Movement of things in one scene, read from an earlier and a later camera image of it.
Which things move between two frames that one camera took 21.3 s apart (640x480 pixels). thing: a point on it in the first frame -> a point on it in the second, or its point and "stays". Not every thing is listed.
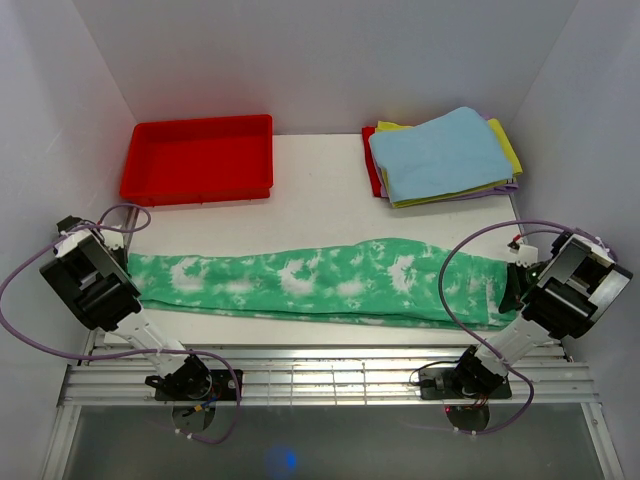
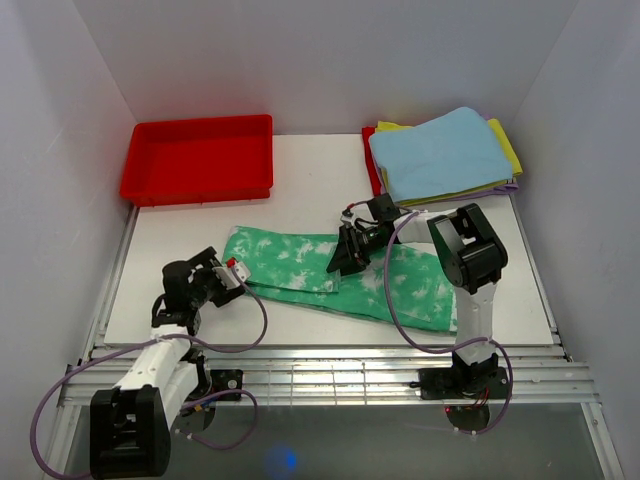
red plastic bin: x=199 y=161 stays
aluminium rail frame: x=120 y=373 stays
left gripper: x=121 y=253 -> x=208 y=261
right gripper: x=514 y=289 -> x=348 y=256
